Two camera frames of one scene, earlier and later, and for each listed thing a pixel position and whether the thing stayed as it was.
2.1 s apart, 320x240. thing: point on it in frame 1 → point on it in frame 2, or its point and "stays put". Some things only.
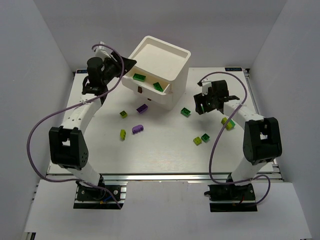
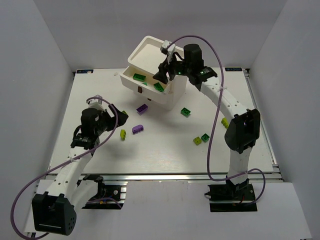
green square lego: [205, 138] stays put
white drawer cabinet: [160, 75] stays put
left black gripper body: [117, 66] → [111, 119]
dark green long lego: [138, 77] stays put
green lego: [185, 112] stays put
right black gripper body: [202, 104] → [169, 69]
